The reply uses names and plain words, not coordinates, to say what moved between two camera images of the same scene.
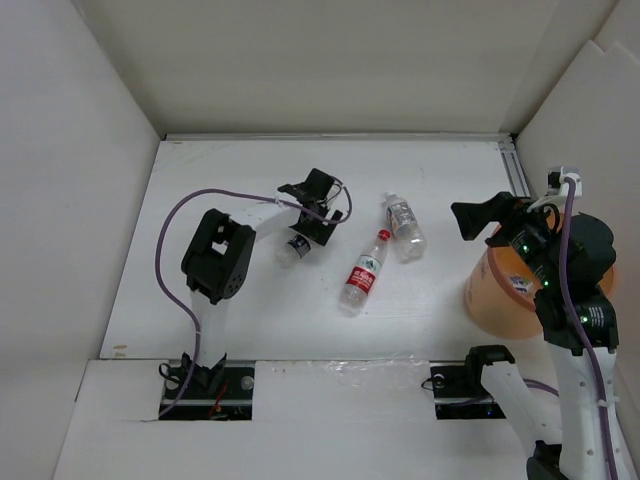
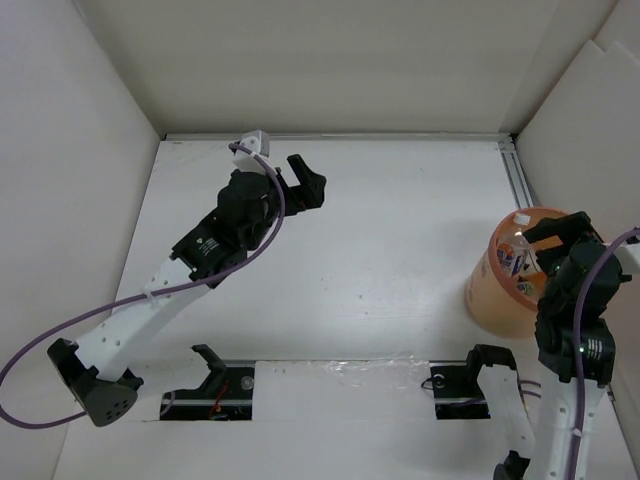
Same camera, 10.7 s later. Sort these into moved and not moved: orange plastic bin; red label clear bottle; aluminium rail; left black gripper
Moved: red label clear bottle; left black gripper
Not moved: aluminium rail; orange plastic bin
